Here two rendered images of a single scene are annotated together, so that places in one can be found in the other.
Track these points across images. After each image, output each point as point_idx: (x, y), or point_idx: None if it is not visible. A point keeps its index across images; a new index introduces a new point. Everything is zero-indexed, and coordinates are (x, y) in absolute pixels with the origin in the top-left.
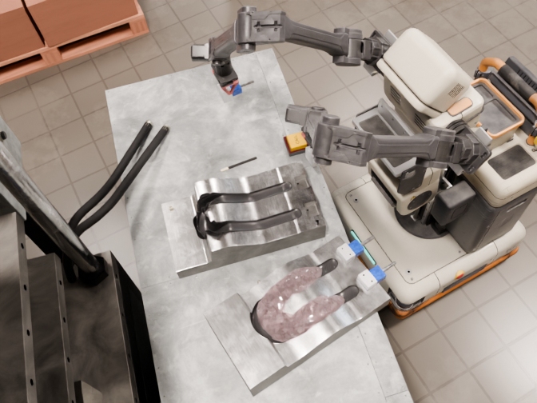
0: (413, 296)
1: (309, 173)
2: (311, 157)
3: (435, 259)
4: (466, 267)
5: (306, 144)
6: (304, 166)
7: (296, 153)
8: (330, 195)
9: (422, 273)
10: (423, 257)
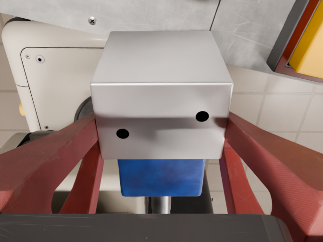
0: (4, 43)
1: (183, 5)
2: (130, 64)
3: (46, 99)
4: (27, 120)
5: (296, 70)
6: (224, 1)
7: (298, 10)
8: (45, 21)
9: (31, 73)
10: (55, 89)
